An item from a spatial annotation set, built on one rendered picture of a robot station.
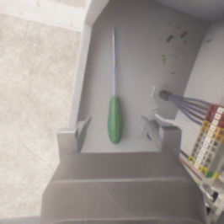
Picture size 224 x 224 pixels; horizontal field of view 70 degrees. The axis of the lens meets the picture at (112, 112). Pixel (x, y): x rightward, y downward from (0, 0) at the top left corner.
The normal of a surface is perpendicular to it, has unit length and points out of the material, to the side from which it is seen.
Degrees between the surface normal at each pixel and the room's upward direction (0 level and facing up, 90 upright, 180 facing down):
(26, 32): 0
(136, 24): 0
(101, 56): 0
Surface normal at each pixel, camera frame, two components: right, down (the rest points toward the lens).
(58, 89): 0.22, 0.33
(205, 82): -0.95, -0.13
